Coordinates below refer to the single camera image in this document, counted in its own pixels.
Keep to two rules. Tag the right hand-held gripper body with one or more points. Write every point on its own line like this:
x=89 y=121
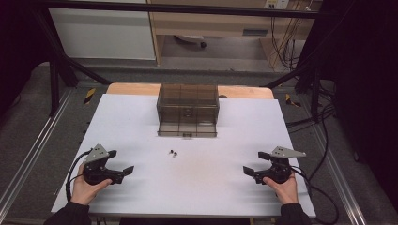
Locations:
x=278 y=172

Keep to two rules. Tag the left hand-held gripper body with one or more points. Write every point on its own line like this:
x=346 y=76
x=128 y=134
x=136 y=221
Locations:
x=95 y=175

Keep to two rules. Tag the person's left hand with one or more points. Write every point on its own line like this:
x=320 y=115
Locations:
x=83 y=189

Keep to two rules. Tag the person's right hand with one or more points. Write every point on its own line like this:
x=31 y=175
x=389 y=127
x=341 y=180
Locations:
x=286 y=190

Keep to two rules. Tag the white table board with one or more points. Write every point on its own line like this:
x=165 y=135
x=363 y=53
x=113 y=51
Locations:
x=203 y=175

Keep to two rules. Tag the yellow black tape strip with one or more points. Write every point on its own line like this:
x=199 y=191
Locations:
x=292 y=100
x=89 y=96

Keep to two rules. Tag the wooden table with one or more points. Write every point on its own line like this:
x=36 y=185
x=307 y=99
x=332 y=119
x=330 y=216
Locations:
x=131 y=89

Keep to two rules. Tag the clear brown drawer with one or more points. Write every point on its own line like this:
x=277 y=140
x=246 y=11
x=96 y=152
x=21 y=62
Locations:
x=187 y=128

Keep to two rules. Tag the black metal stand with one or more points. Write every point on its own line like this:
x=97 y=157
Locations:
x=309 y=78
x=58 y=65

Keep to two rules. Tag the clear brown drawer cabinet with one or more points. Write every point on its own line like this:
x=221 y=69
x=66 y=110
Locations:
x=187 y=103

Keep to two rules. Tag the white cabinet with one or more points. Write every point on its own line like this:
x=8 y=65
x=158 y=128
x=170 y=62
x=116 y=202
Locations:
x=103 y=34

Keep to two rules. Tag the black curtain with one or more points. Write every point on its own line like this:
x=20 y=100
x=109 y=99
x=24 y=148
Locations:
x=18 y=47
x=366 y=78

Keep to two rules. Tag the office chair base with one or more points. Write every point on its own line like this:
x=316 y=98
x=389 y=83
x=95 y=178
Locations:
x=191 y=39

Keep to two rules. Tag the wooden desk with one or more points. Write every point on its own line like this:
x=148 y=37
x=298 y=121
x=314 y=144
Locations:
x=212 y=23

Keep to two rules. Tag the white power socket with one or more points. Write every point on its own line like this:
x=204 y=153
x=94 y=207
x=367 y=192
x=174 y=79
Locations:
x=277 y=3

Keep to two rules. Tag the aluminium floor rail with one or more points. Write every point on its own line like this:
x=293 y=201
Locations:
x=34 y=146
x=341 y=178

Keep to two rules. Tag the black frame crossbar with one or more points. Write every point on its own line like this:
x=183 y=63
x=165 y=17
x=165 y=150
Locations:
x=175 y=8

